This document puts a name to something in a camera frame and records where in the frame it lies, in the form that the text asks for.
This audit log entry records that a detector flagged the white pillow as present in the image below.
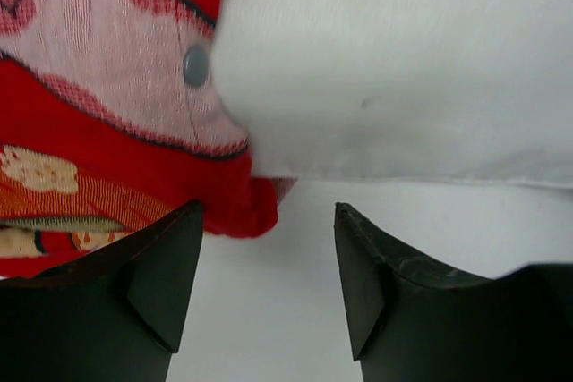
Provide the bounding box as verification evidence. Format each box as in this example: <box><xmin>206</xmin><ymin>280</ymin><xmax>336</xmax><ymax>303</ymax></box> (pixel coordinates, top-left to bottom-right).
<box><xmin>213</xmin><ymin>0</ymin><xmax>572</xmax><ymax>189</ymax></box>

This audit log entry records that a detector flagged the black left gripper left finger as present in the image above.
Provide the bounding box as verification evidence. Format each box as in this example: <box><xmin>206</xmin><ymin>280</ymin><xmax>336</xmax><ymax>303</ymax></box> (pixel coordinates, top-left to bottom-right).
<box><xmin>1</xmin><ymin>202</ymin><xmax>203</xmax><ymax>382</ymax></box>

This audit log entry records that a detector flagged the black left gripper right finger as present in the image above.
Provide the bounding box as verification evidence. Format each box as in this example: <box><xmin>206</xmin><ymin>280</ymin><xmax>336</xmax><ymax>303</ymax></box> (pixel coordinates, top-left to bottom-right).
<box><xmin>334</xmin><ymin>203</ymin><xmax>572</xmax><ymax>381</ymax></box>

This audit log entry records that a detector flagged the red patterned pillowcase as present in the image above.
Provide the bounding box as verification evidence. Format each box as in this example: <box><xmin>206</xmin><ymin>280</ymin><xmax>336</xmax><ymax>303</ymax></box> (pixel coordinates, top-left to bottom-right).
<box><xmin>1</xmin><ymin>0</ymin><xmax>293</xmax><ymax>278</ymax></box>

